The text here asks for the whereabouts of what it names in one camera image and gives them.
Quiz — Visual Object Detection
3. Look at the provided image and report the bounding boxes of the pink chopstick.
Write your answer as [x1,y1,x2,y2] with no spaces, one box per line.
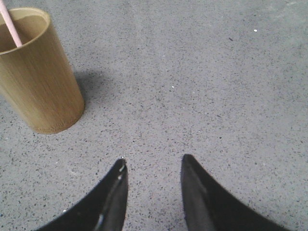
[0,0,22,47]

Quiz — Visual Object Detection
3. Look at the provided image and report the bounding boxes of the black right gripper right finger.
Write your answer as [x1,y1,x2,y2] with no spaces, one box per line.
[180,154,285,231]

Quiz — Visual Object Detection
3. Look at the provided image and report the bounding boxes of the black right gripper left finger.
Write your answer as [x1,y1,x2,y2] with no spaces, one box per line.
[38,159,128,231]

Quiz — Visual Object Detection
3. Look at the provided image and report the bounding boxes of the bamboo cylinder holder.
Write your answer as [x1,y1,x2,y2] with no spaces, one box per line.
[0,7,85,134]

